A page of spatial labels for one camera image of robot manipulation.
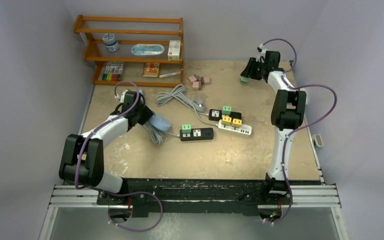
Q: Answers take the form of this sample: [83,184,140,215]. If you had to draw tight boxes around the round blue power socket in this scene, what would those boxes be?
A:
[149,113,172,132]

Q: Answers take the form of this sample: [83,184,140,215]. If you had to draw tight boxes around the green plug strip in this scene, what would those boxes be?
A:
[221,105,232,116]

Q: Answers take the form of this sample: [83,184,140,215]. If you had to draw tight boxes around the pink plug strip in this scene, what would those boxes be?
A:
[200,76,211,85]

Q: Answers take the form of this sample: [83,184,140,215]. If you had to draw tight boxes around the black power strip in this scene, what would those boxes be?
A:
[179,127,215,142]
[208,109,242,122]

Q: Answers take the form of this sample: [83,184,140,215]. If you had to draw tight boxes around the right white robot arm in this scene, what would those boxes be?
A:
[239,46,307,204]

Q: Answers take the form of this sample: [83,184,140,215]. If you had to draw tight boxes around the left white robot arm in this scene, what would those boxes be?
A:
[58,90,154,205]

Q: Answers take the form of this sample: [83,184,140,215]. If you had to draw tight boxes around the yellow plug right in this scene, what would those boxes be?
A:
[231,118,242,128]

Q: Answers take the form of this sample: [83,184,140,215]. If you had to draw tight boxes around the yellow plug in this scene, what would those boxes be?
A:
[231,118,242,128]
[221,115,232,126]

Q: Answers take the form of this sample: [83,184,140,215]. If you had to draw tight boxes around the yellow plug left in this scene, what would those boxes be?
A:
[221,115,232,126]

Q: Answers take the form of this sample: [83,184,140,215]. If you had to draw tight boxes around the orange small booklet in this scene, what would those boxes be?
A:
[142,62,160,78]

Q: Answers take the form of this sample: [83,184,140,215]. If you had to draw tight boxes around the coloured marker pen pack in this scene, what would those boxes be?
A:
[100,61,124,82]

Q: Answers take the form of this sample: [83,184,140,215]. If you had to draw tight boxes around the white marker pen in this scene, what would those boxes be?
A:
[158,71,182,78]

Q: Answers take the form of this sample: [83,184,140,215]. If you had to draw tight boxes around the white power strip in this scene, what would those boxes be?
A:
[217,120,252,136]

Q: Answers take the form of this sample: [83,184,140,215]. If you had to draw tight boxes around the blue white oval package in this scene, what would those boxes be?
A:
[131,43,165,56]

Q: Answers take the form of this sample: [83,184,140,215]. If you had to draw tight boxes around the white red small box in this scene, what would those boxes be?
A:
[167,40,182,61]

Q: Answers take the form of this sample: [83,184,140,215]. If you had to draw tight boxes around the blue white round jar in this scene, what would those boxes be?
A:
[102,33,119,53]

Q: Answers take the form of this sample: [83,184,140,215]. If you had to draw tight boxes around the orange wooden shelf rack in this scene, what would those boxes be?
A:
[72,14,185,88]

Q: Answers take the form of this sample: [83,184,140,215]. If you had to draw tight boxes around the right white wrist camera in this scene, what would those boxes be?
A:
[256,43,268,63]

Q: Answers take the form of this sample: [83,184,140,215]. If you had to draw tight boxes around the grey cord loop near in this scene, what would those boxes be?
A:
[143,120,182,146]

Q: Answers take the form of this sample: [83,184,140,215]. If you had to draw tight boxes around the grey power cord bundle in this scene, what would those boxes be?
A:
[154,84,206,114]

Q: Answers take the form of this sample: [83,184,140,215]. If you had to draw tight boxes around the white wall bracket lower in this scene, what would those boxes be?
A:
[312,134,324,148]

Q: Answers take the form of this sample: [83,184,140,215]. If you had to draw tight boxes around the black metal base rail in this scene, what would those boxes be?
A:
[47,177,342,220]

